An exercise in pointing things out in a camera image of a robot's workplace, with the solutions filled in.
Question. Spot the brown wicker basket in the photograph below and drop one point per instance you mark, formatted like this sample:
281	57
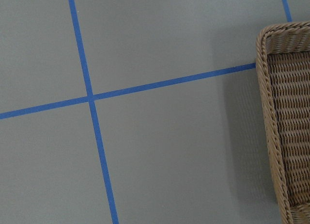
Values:
283	71

